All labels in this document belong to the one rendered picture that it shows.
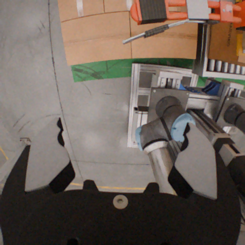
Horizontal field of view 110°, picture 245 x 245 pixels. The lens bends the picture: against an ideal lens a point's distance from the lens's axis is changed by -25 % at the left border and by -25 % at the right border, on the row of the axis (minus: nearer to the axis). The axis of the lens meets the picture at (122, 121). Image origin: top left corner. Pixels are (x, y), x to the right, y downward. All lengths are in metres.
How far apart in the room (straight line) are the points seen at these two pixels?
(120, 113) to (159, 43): 1.15
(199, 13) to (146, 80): 1.14
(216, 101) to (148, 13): 0.76
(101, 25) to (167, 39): 0.57
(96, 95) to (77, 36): 0.90
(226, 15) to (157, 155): 0.53
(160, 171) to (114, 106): 1.46
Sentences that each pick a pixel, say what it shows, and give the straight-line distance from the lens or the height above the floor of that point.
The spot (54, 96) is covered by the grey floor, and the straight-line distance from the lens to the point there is 2.05.
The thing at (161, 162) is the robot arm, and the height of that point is 1.36.
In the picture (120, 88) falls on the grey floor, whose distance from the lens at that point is 1.68.
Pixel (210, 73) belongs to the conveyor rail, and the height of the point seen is 0.59.
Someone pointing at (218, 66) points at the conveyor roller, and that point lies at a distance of 1.43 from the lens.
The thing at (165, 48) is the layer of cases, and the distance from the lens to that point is 1.14.
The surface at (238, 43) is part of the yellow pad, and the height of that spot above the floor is 1.14.
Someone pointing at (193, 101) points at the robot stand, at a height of 0.95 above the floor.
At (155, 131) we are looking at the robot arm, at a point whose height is 1.24.
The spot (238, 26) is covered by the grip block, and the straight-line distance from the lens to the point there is 0.56.
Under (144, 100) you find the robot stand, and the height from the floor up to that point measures 0.21.
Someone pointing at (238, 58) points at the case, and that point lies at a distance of 1.01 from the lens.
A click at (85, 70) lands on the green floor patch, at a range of 1.73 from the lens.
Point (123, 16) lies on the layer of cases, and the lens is 1.14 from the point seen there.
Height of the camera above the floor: 1.63
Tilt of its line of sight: 60 degrees down
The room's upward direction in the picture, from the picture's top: 177 degrees counter-clockwise
